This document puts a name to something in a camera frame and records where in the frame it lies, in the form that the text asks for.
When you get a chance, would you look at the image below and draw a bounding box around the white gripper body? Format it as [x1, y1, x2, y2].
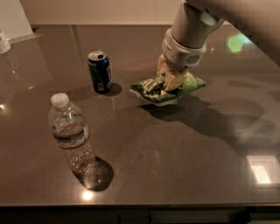
[162, 29, 207, 70]

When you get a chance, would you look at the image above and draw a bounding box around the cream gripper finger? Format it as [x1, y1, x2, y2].
[157, 54, 169, 76]
[164, 70, 187, 92]

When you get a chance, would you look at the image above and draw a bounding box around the green jalapeno chip bag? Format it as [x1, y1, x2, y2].
[129, 73, 206, 106]

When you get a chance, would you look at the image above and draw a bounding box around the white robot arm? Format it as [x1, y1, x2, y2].
[162, 0, 280, 71]

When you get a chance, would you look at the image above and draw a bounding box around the blue pepsi can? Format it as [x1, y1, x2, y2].
[87, 50, 112, 94]

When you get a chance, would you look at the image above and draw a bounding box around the clear plastic water bottle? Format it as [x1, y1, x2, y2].
[48, 93, 99, 189]

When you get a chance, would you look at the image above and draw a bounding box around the white bottle at left edge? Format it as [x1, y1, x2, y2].
[0, 29, 11, 54]

